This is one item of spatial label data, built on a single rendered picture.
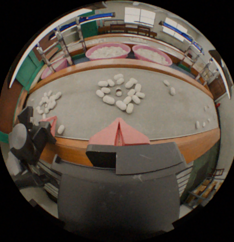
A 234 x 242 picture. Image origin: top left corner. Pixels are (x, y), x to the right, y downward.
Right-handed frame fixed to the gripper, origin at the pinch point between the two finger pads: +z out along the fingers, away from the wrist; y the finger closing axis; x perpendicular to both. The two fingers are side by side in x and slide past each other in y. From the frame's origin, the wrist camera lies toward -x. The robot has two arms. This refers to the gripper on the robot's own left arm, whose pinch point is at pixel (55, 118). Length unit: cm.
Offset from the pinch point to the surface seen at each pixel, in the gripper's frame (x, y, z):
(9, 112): -15, 59, -12
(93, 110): -0.5, -15.3, 3.3
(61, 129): 2.6, -4.1, -3.0
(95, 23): -201, 45, 199
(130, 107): -2.0, -26.8, 2.2
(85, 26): -200, 79, 202
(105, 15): -67, -14, 31
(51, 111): -1.0, 6.0, 3.9
